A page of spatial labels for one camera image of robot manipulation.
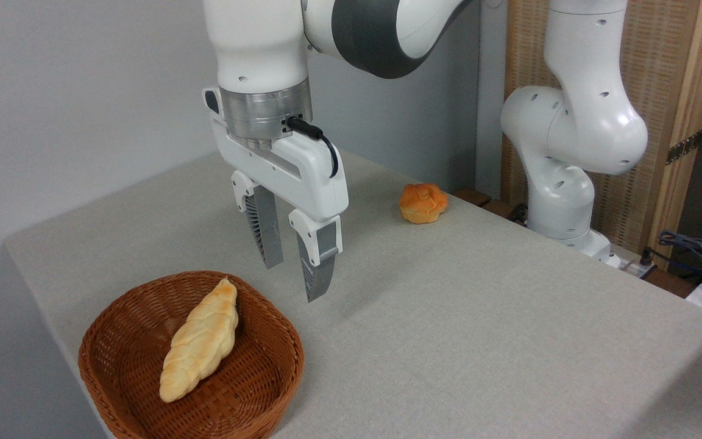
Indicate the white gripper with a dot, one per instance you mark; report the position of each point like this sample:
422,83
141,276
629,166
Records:
302,174

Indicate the long braided bread loaf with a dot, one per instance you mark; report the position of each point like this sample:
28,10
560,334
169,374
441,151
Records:
202,341

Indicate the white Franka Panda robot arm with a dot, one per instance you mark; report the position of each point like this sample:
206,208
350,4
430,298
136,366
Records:
259,42

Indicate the round orange bread bun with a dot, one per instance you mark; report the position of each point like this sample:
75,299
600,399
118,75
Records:
423,203

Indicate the brown wicker basket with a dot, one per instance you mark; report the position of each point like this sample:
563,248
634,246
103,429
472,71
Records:
253,378

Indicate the white power connector block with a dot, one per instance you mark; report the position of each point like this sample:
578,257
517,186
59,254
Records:
631,266

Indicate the metal screen hinge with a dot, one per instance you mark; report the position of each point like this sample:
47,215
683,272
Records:
684,148

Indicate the wooden rattan folding screen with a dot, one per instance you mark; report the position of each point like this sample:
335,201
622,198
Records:
652,61

